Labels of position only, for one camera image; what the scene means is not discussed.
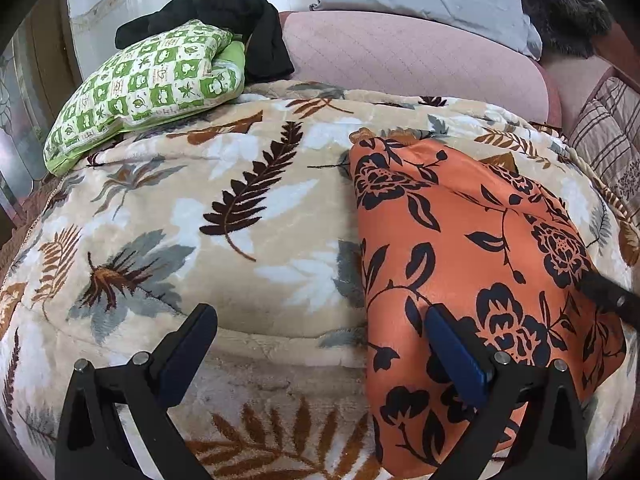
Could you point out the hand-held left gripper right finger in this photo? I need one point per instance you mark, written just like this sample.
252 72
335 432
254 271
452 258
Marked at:
457 355

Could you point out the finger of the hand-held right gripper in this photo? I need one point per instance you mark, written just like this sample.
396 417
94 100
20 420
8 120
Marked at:
612 297

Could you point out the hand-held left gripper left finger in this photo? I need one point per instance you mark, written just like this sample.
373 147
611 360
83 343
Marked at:
187 355

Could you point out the orange black floral cloth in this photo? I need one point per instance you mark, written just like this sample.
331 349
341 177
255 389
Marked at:
475 240

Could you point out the beige leaf print blanket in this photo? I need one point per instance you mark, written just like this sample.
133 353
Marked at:
225 240

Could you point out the brown striped cloth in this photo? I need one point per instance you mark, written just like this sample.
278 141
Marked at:
610 130

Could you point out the green white checkered pillow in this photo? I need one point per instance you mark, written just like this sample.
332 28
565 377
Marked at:
145 80

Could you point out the dark furry cushion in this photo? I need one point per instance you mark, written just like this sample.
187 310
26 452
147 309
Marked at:
565 10

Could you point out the patterned glass panel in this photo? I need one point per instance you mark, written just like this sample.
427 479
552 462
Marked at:
20 110

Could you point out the brown wooden door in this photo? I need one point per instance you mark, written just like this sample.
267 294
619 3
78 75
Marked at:
47 35

